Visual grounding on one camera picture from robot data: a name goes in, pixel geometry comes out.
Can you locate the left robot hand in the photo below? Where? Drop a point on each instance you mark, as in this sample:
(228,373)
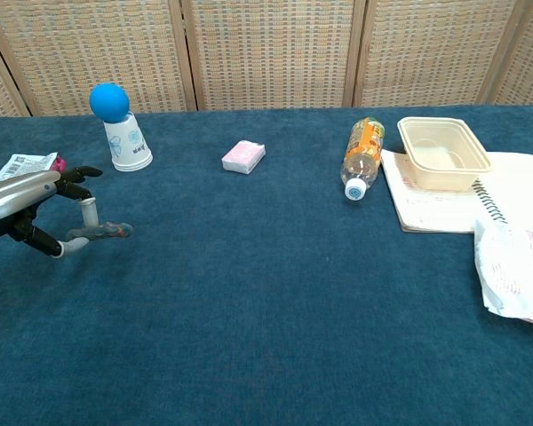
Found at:
(13,195)

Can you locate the white pink spout pouch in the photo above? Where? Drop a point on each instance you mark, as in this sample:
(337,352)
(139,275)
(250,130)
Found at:
(24,163)

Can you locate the white paper cup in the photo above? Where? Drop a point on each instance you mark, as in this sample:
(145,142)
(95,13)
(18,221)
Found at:
(129,148)

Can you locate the blue ball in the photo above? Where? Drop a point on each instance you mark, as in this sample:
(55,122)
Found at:
(108,102)

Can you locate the pink tissue pack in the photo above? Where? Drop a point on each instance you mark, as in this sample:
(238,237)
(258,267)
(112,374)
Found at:
(243,156)

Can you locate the blue table cloth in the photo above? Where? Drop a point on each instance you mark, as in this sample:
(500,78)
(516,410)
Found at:
(266,288)

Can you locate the woven folding screen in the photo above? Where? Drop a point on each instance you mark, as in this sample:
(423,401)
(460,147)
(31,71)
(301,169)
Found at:
(271,53)

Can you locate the plastic bottle orange label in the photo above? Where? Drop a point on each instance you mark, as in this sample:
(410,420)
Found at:
(363,155)

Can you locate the white spiral notebook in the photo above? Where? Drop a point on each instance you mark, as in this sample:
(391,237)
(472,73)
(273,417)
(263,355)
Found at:
(431,208)

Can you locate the beige plastic food container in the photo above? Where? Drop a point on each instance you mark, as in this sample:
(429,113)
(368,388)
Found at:
(444,153)

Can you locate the white pink printed plastic bag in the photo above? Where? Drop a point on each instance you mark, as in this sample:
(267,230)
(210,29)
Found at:
(511,270)

